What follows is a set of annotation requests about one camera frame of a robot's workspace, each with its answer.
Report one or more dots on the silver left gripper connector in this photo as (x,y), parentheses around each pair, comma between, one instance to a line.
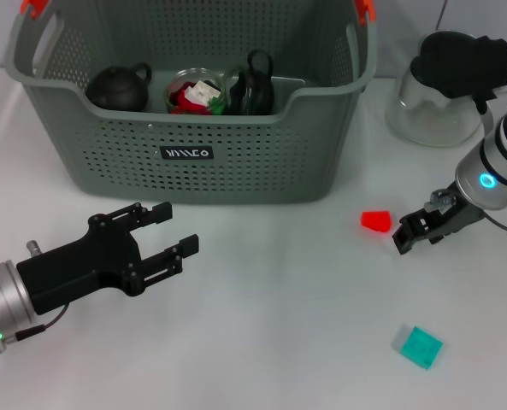
(33,247)

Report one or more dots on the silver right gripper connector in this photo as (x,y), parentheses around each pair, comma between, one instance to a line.
(442,200)

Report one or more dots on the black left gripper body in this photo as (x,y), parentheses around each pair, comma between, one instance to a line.
(78,269)

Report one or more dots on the grey perforated plastic storage bin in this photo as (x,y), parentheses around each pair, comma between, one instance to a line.
(236,171)

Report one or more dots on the dark red curved brick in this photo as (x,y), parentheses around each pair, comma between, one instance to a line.
(189,107)

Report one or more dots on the glass teacup black sleeve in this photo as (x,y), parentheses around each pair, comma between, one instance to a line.
(259,91)
(176,83)

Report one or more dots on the orange-red slope brick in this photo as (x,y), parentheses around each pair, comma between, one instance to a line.
(377,220)

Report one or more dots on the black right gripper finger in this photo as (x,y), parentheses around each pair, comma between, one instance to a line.
(405,243)
(413,222)

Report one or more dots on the teal square brick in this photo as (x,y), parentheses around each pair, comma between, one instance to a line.
(420,347)

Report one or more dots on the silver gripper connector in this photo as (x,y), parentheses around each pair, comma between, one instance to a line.
(33,247)
(442,200)

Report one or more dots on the green two-stud brick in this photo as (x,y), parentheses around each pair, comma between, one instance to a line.
(216,106)

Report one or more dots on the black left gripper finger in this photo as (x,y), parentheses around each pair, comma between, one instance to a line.
(189,245)
(159,212)

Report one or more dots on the black clay teapot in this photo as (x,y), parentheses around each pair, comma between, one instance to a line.
(116,91)

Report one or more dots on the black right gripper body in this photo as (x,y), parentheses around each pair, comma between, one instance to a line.
(454,218)

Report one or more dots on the white two-stud brick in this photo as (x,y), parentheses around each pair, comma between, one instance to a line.
(206,89)

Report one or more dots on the glass pitcher black lid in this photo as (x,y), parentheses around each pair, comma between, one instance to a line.
(432,124)

